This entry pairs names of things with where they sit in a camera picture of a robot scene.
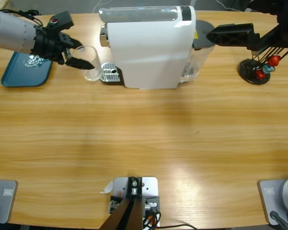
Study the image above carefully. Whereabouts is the clear drinking glass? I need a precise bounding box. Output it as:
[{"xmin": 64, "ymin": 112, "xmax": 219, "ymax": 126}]
[{"xmin": 72, "ymin": 45, "xmax": 103, "ymax": 82}]

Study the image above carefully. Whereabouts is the grey coffee machine lever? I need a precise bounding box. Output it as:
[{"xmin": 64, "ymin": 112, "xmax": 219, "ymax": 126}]
[{"xmin": 98, "ymin": 6, "xmax": 180, "ymax": 23}]

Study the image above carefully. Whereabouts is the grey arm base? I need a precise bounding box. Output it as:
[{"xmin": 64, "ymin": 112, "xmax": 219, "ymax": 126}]
[
  {"xmin": 0, "ymin": 179, "xmax": 18, "ymax": 224},
  {"xmin": 258, "ymin": 176, "xmax": 288, "ymax": 226}
]

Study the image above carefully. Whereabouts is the blue coffee capsule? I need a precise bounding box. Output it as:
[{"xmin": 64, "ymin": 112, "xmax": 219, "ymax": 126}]
[{"xmin": 262, "ymin": 63, "xmax": 276, "ymax": 74}]

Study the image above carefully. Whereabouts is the white capsule coffee machine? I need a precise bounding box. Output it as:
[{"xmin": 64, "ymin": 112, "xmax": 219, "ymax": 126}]
[{"xmin": 97, "ymin": 5, "xmax": 197, "ymax": 91}]

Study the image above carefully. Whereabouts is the clear water tank dark lid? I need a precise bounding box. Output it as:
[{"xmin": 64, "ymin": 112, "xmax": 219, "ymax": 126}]
[{"xmin": 179, "ymin": 20, "xmax": 219, "ymax": 86}]

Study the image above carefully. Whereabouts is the black capsule holder with rods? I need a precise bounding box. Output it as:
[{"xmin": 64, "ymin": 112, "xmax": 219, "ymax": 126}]
[{"xmin": 239, "ymin": 45, "xmax": 288, "ymax": 85}]

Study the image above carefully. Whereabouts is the metal drip tray grate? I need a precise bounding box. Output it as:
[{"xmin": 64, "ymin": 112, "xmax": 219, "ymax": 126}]
[{"xmin": 100, "ymin": 61, "xmax": 122, "ymax": 83}]

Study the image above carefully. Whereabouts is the teal plastic tray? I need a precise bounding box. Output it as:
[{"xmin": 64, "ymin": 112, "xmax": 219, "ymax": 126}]
[{"xmin": 0, "ymin": 51, "xmax": 54, "ymax": 87}]

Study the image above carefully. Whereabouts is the white paper scrap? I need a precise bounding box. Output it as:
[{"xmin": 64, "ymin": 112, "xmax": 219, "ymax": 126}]
[{"xmin": 100, "ymin": 181, "xmax": 114, "ymax": 194}]

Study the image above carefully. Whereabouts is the white floor cable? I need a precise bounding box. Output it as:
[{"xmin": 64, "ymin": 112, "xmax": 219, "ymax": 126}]
[
  {"xmin": 92, "ymin": 0, "xmax": 104, "ymax": 12},
  {"xmin": 216, "ymin": 0, "xmax": 240, "ymax": 12}
]

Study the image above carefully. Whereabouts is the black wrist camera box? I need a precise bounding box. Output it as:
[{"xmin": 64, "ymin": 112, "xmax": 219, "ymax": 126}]
[
  {"xmin": 49, "ymin": 11, "xmax": 74, "ymax": 32},
  {"xmin": 249, "ymin": 0, "xmax": 288, "ymax": 15}
]

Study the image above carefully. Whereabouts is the white mount block dark post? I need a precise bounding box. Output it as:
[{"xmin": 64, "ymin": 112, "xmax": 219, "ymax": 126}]
[{"xmin": 98, "ymin": 176, "xmax": 162, "ymax": 230}]

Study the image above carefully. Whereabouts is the orange white cable bundle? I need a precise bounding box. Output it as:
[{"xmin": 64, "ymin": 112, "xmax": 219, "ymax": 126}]
[{"xmin": 143, "ymin": 212, "xmax": 161, "ymax": 228}]

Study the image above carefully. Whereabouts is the black base cable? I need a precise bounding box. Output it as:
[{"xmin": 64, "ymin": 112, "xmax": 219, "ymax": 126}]
[{"xmin": 270, "ymin": 210, "xmax": 288, "ymax": 230}]

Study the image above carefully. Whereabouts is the black mount cable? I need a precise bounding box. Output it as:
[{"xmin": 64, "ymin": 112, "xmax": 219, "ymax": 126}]
[{"xmin": 158, "ymin": 224, "xmax": 197, "ymax": 230}]

